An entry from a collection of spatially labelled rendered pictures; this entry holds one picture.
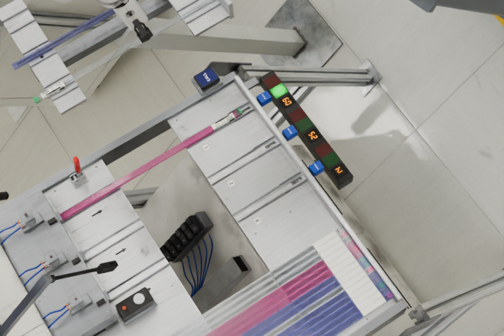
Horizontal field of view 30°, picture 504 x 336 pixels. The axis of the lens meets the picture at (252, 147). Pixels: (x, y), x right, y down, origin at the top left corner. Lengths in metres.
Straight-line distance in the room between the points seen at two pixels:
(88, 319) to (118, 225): 0.24
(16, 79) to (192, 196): 0.97
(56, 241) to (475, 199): 1.24
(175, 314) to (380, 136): 1.07
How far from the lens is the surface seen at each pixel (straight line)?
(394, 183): 2.88
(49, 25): 3.05
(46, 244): 2.12
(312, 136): 2.24
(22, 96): 3.36
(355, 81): 2.83
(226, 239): 2.47
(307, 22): 3.03
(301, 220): 2.14
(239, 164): 2.20
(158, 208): 2.61
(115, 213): 2.18
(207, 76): 2.25
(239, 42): 2.76
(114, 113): 3.58
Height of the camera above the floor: 2.54
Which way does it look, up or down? 53 degrees down
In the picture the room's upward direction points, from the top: 95 degrees counter-clockwise
